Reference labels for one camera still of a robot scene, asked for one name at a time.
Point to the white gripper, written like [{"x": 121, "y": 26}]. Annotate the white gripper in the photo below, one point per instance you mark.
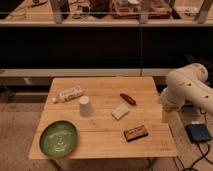
[{"x": 165, "y": 116}]

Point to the white sponge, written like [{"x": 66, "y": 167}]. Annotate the white sponge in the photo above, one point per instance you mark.
[{"x": 120, "y": 111}]

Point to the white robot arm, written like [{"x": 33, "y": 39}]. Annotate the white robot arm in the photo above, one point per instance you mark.
[{"x": 187, "y": 83}]

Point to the green ceramic bowl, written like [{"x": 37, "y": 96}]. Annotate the green ceramic bowl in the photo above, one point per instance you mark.
[{"x": 58, "y": 139}]

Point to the dark red oblong object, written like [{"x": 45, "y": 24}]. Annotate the dark red oblong object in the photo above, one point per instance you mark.
[{"x": 128, "y": 99}]

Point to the orange black box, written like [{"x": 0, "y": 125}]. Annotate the orange black box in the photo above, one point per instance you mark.
[{"x": 135, "y": 133}]

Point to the wooden folding table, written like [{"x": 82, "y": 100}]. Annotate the wooden folding table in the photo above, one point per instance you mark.
[{"x": 100, "y": 135}]

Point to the white paper cup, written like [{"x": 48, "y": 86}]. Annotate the white paper cup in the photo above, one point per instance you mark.
[{"x": 85, "y": 106}]

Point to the white plastic bottle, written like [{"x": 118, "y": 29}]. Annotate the white plastic bottle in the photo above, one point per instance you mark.
[{"x": 68, "y": 94}]

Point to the red tray on shelf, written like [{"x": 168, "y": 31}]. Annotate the red tray on shelf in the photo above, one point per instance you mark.
[{"x": 158, "y": 9}]

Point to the long wooden shelf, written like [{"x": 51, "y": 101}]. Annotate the long wooden shelf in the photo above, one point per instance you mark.
[{"x": 78, "y": 13}]

